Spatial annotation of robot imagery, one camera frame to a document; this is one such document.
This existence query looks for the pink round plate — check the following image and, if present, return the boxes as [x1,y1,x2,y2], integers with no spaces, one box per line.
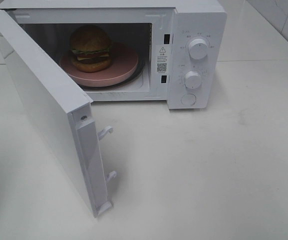
[59,42,139,88]

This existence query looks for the glass microwave turntable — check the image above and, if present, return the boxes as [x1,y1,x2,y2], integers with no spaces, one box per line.
[78,59,145,91]

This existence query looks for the white upper microwave knob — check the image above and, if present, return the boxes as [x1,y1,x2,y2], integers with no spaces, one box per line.
[188,37,209,60]

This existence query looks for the white microwave knob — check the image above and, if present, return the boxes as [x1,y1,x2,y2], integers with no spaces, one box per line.
[184,71,202,89]
[188,37,209,60]

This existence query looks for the white lower microwave knob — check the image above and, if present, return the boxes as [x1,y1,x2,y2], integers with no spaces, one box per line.
[184,71,202,89]

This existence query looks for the white round door button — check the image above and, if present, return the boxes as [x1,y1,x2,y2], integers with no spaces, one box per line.
[181,93,197,106]

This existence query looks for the toy burger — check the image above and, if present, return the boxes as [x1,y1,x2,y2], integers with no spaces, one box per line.
[69,25,112,73]

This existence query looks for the white microwave door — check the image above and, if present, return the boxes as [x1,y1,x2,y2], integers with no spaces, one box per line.
[0,10,116,217]

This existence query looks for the white warning label sticker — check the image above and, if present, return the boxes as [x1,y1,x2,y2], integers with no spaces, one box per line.
[155,44,171,74]

